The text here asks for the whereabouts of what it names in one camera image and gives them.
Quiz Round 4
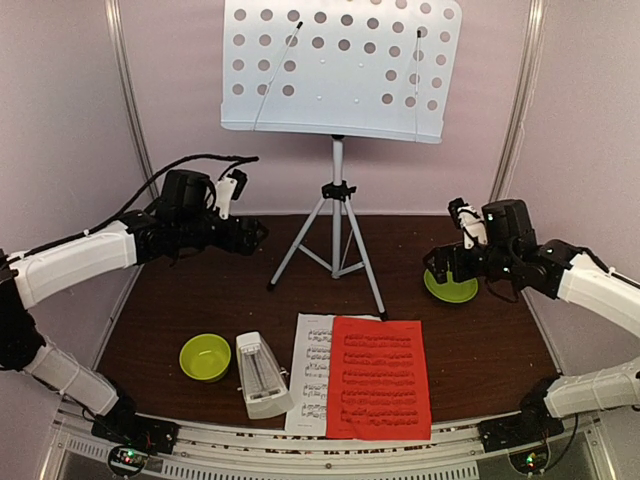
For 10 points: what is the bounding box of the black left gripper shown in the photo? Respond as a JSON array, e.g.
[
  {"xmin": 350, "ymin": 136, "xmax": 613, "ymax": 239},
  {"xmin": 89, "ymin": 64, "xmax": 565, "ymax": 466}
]
[{"xmin": 176, "ymin": 211, "xmax": 269, "ymax": 256}]

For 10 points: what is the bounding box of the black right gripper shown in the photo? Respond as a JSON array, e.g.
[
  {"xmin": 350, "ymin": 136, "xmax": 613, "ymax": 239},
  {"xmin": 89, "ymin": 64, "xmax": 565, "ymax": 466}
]
[{"xmin": 423, "ymin": 241, "xmax": 518, "ymax": 284}]

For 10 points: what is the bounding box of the red sheet music page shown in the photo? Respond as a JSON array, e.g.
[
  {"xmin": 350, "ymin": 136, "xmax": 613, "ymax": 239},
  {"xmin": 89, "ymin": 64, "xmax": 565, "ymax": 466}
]
[{"xmin": 325, "ymin": 316, "xmax": 432, "ymax": 441}]

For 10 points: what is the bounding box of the white folding music stand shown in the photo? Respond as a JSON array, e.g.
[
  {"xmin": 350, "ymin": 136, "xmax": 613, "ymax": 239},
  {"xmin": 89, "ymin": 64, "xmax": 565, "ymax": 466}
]
[{"xmin": 220, "ymin": 1, "xmax": 463, "ymax": 319}]

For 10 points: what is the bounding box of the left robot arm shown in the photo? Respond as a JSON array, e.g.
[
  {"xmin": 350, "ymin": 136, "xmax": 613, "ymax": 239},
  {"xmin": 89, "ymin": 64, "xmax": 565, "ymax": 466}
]
[{"xmin": 1, "ymin": 169, "xmax": 268, "ymax": 444}]

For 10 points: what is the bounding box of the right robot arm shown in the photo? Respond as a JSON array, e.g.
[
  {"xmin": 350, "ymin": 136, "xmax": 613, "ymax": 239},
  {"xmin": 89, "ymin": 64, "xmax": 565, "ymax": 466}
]
[{"xmin": 423, "ymin": 198, "xmax": 639, "ymax": 442}]

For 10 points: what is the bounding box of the lime green plate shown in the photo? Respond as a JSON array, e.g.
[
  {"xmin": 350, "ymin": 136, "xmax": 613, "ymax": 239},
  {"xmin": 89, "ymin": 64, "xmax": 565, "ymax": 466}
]
[{"xmin": 424, "ymin": 270, "xmax": 479, "ymax": 304}]

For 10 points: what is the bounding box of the lime green bowl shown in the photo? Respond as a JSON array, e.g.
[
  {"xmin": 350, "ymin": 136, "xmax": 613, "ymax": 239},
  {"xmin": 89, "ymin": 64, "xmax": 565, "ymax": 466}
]
[{"xmin": 179, "ymin": 333, "xmax": 232, "ymax": 383}]

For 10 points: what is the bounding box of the white metronome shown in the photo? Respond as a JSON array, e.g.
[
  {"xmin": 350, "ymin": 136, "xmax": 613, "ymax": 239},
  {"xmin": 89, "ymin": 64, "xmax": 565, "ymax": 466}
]
[{"xmin": 236, "ymin": 331, "xmax": 294, "ymax": 420}]

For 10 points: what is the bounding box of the white sheet music page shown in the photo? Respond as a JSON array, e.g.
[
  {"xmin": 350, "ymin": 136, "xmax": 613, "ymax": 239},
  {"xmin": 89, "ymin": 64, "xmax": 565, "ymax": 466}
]
[{"xmin": 284, "ymin": 312, "xmax": 381, "ymax": 435}]

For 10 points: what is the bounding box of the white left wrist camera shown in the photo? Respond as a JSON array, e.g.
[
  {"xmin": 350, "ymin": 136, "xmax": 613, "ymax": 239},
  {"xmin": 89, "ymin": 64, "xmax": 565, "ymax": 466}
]
[{"xmin": 214, "ymin": 169, "xmax": 248, "ymax": 220}]

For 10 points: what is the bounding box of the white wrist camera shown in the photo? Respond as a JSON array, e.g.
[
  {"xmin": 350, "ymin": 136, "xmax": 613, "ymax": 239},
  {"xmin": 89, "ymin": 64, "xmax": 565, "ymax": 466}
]
[
  {"xmin": 448, "ymin": 198, "xmax": 488, "ymax": 250},
  {"xmin": 214, "ymin": 169, "xmax": 248, "ymax": 220}
]

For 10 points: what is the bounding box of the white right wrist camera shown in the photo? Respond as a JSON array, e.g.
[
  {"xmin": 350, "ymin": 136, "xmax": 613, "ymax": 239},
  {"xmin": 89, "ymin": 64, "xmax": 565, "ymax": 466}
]
[{"xmin": 448, "ymin": 198, "xmax": 488, "ymax": 250}]

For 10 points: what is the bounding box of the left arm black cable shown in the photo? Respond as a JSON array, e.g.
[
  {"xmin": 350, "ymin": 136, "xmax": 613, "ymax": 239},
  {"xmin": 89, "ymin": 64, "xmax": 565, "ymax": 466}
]
[{"xmin": 84, "ymin": 153, "xmax": 260, "ymax": 236}]

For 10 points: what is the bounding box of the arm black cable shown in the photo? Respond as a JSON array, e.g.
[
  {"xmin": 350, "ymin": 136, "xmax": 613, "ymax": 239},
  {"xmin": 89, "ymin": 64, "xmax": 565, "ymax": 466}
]
[
  {"xmin": 84, "ymin": 153, "xmax": 260, "ymax": 236},
  {"xmin": 542, "ymin": 409, "xmax": 581, "ymax": 461}
]

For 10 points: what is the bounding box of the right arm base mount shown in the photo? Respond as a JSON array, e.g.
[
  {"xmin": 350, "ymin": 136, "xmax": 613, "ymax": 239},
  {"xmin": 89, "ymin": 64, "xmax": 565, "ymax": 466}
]
[{"xmin": 477, "ymin": 376, "xmax": 564, "ymax": 453}]

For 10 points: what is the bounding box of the aluminium front rail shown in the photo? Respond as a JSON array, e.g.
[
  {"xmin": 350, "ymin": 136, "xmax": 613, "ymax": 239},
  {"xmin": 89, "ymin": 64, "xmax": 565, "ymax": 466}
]
[{"xmin": 52, "ymin": 392, "xmax": 599, "ymax": 480}]

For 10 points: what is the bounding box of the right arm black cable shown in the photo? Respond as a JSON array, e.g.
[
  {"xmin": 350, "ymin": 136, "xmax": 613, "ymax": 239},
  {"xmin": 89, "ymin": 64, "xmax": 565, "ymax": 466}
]
[{"xmin": 542, "ymin": 409, "xmax": 581, "ymax": 461}]

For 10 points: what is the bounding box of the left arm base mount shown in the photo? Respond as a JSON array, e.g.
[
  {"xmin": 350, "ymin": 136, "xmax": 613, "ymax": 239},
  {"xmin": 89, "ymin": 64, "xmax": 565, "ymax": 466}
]
[{"xmin": 91, "ymin": 396, "xmax": 179, "ymax": 454}]

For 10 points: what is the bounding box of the left aluminium corner post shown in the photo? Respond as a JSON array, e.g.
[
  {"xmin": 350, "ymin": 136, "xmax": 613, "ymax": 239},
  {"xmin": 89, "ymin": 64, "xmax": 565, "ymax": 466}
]
[{"xmin": 104, "ymin": 0, "xmax": 153, "ymax": 180}]

